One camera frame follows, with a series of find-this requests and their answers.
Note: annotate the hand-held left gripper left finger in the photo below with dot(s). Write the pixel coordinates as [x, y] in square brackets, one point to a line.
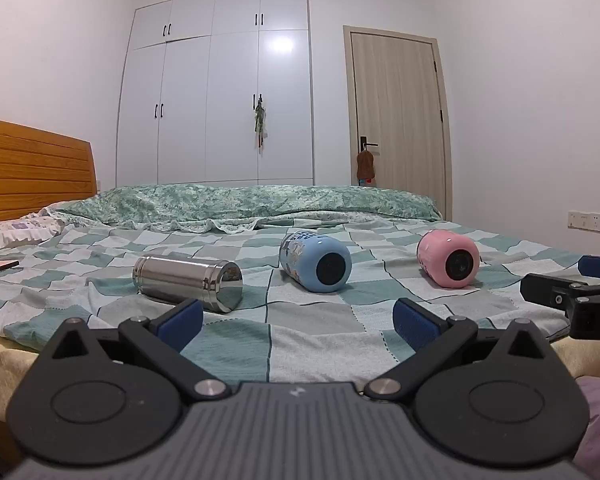
[182, 321]

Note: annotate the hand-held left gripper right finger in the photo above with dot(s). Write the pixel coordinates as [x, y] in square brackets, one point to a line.
[414, 322]

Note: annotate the stainless steel cup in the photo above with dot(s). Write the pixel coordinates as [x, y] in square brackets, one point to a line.
[180, 276]

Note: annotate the pink cup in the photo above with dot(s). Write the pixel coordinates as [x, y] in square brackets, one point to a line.
[435, 250]

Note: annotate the blue printed cup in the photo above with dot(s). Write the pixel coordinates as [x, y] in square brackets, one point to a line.
[302, 255]

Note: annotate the checked bed sheet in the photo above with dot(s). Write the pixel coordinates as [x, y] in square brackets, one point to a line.
[305, 325]

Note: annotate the green floral quilt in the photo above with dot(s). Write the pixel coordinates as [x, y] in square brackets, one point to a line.
[260, 202]

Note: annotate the brown plush toy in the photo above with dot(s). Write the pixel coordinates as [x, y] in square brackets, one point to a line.
[365, 167]

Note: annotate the beige mattress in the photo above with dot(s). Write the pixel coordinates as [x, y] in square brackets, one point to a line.
[2, 365]

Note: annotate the floral ruffled pillow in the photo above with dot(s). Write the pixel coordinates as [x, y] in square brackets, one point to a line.
[10, 232]

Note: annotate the light wooden door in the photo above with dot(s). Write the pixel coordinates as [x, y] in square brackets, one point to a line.
[400, 110]

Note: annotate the wooden headboard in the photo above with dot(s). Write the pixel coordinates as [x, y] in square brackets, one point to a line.
[30, 170]

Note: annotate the green hanging ornament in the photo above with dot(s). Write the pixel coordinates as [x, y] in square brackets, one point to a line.
[260, 120]

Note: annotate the white wardrobe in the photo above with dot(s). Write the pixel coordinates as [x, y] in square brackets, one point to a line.
[205, 90]

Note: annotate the white wall socket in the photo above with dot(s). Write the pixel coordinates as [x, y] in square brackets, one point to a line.
[585, 220]

